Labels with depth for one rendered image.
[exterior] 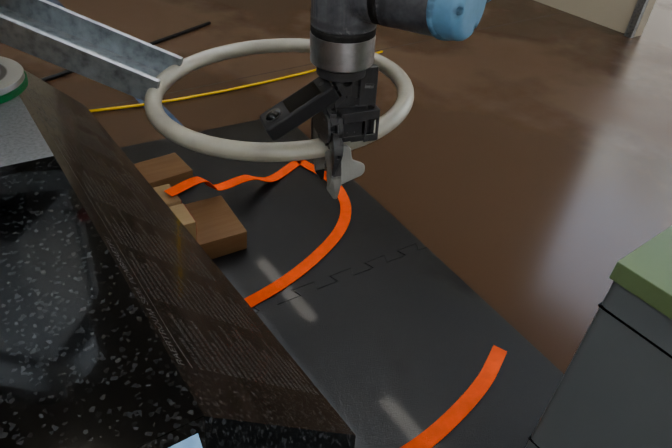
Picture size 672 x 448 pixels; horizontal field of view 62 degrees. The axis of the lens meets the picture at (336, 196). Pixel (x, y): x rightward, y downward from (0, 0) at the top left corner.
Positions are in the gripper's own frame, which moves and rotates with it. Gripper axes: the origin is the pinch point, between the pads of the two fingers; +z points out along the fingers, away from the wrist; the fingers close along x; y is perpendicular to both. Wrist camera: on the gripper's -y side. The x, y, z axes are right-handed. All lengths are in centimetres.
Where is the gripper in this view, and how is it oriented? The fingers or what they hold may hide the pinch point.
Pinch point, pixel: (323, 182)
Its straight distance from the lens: 91.2
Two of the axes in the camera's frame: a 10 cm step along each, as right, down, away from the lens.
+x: -3.6, -5.6, 7.5
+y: 9.3, -1.8, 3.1
